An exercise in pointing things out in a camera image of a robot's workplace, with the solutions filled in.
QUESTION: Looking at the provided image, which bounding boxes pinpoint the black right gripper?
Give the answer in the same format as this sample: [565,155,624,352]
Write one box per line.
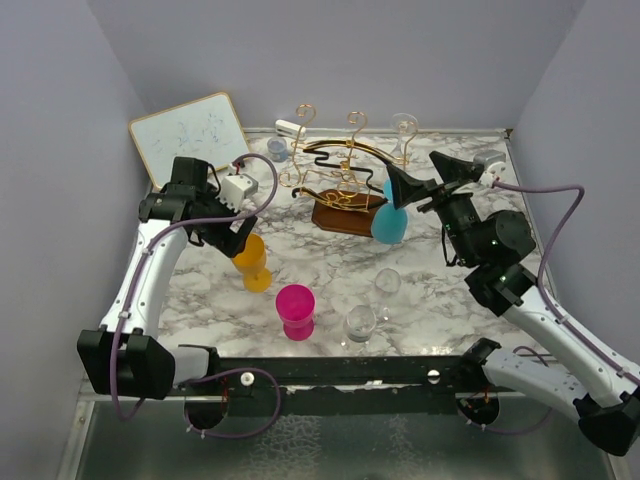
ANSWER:
[387,151,480,266]

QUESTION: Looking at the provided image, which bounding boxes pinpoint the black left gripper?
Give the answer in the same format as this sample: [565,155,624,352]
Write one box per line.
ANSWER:
[194,183,256,256]

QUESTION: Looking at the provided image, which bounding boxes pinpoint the yellow plastic wine glass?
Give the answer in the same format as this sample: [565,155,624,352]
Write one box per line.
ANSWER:
[232,233,272,293]

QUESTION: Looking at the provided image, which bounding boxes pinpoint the blue plastic wine glass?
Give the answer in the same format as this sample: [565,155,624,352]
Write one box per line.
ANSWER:
[371,179,408,245]

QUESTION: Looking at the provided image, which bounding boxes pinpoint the clear wine glass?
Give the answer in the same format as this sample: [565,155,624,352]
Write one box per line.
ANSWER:
[391,113,419,158]

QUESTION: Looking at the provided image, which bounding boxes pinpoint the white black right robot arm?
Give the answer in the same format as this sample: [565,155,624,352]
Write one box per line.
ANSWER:
[386,150,639,456]

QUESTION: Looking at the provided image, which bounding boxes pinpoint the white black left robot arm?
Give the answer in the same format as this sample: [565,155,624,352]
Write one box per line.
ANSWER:
[77,157,258,399]

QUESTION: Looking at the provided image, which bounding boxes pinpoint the pink plastic wine glass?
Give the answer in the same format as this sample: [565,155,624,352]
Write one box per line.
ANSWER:
[275,284,316,341]

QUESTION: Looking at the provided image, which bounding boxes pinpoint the small clear blue cup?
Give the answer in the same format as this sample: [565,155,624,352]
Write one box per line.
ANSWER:
[267,136,289,163]

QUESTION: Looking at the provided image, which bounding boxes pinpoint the small whiteboard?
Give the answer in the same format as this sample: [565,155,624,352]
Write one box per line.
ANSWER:
[128,92,249,190]

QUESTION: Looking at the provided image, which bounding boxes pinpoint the white whiteboard eraser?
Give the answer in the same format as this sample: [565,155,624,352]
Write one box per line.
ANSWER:
[274,119,306,139]

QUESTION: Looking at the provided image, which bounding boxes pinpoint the clear glass near front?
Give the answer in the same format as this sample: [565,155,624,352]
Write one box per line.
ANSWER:
[341,304,391,354]

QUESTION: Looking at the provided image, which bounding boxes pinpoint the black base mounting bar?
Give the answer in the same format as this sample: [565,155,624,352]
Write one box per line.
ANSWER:
[174,356,505,417]

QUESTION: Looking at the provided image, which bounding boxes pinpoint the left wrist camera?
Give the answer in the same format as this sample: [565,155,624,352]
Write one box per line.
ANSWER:
[218,174,259,212]

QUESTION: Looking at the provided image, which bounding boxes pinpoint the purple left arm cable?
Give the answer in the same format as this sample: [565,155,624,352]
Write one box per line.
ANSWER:
[108,152,284,440]

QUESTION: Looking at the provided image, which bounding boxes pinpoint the gold wire wine glass rack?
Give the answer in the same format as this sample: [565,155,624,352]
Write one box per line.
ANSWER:
[279,104,419,227]

